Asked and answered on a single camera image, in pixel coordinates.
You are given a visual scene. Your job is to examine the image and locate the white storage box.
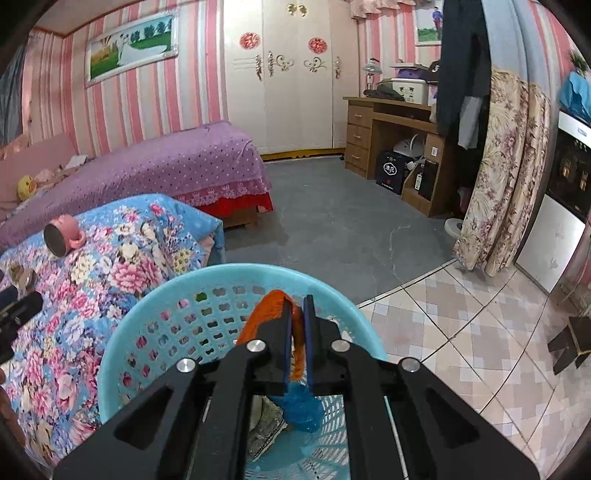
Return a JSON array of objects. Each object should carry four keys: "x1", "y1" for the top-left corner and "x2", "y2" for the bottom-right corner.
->
[{"x1": 379, "y1": 78, "x2": 430, "y2": 106}]

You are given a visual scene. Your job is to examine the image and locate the brown dried husk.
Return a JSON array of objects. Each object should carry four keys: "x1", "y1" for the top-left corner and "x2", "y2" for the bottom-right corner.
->
[{"x1": 9, "y1": 264, "x2": 38, "y2": 291}]

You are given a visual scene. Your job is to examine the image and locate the desk lamp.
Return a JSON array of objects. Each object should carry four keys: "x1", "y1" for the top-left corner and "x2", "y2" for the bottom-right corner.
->
[{"x1": 362, "y1": 59, "x2": 382, "y2": 93}]

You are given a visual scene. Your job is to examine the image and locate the cream wardrobe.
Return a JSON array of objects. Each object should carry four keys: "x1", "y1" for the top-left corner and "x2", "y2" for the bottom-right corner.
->
[{"x1": 223, "y1": 0, "x2": 361, "y2": 160}]

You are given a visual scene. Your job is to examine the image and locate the wooden desk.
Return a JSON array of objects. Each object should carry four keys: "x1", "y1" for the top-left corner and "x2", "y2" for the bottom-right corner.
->
[{"x1": 342, "y1": 96, "x2": 455, "y2": 217}]

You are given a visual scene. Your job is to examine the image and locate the framed landscape picture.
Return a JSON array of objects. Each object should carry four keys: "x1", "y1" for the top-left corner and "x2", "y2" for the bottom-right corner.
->
[{"x1": 85, "y1": 10, "x2": 180, "y2": 86}]

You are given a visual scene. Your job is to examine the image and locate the pink cup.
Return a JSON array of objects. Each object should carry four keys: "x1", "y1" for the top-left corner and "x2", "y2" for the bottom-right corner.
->
[{"x1": 42, "y1": 215, "x2": 86, "y2": 256}]

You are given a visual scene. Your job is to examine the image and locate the floral door curtain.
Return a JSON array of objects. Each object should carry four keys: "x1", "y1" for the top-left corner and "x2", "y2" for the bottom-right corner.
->
[{"x1": 452, "y1": 67, "x2": 552, "y2": 277}]

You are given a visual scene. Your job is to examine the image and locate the purple bag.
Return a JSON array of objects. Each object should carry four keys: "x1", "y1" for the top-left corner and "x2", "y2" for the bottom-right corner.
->
[{"x1": 397, "y1": 65, "x2": 435, "y2": 84}]

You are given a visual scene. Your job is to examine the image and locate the wall poster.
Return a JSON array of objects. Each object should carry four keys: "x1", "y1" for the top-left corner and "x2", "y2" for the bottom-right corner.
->
[{"x1": 413, "y1": 0, "x2": 445, "y2": 46}]

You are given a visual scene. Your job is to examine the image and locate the black gift box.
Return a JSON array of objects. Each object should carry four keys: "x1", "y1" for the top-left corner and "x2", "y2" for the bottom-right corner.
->
[{"x1": 375, "y1": 150, "x2": 411, "y2": 195}]

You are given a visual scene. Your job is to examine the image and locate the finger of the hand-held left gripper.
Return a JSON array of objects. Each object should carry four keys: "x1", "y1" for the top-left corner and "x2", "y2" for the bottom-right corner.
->
[{"x1": 0, "y1": 286, "x2": 44, "y2": 365}]

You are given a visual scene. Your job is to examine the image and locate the black stool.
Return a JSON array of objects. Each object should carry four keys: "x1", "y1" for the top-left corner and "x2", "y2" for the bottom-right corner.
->
[{"x1": 547, "y1": 316, "x2": 591, "y2": 374}]

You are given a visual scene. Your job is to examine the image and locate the white water dispenser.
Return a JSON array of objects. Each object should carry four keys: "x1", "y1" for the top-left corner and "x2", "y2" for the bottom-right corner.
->
[{"x1": 515, "y1": 108, "x2": 591, "y2": 294}]

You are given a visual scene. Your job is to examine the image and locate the tall black box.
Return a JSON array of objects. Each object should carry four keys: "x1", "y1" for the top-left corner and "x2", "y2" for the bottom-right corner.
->
[{"x1": 413, "y1": 159, "x2": 439, "y2": 201}]

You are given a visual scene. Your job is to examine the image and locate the floral blanket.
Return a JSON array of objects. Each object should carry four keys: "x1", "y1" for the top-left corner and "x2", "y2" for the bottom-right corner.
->
[{"x1": 0, "y1": 194, "x2": 226, "y2": 467}]

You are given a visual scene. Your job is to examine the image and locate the white fan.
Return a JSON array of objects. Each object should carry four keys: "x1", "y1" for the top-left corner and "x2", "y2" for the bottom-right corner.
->
[{"x1": 392, "y1": 134, "x2": 428, "y2": 162}]

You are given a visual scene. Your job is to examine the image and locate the purple bed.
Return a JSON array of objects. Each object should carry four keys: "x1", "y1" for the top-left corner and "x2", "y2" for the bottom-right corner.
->
[{"x1": 0, "y1": 121, "x2": 274, "y2": 250}]

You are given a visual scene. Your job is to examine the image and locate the teal plastic basket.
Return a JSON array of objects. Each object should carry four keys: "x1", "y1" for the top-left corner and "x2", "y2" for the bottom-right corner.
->
[{"x1": 97, "y1": 263, "x2": 389, "y2": 480}]

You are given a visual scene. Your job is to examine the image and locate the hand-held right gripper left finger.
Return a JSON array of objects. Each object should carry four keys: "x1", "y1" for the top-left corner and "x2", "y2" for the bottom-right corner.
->
[{"x1": 53, "y1": 298, "x2": 296, "y2": 480}]

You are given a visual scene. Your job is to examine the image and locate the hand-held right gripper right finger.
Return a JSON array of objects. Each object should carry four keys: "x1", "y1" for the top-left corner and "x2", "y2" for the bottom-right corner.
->
[{"x1": 302, "y1": 294, "x2": 540, "y2": 480}]

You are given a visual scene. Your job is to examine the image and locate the pink curtain valance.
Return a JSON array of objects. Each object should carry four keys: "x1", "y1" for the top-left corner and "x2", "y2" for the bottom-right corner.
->
[{"x1": 348, "y1": 0, "x2": 416, "y2": 19}]

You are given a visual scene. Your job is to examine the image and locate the hanging dark clothes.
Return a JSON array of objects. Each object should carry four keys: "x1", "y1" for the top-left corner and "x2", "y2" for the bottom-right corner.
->
[{"x1": 436, "y1": 0, "x2": 492, "y2": 149}]

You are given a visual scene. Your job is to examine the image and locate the dark grey window cloth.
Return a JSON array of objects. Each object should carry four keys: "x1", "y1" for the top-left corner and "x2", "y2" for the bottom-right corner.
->
[{"x1": 0, "y1": 46, "x2": 28, "y2": 144}]

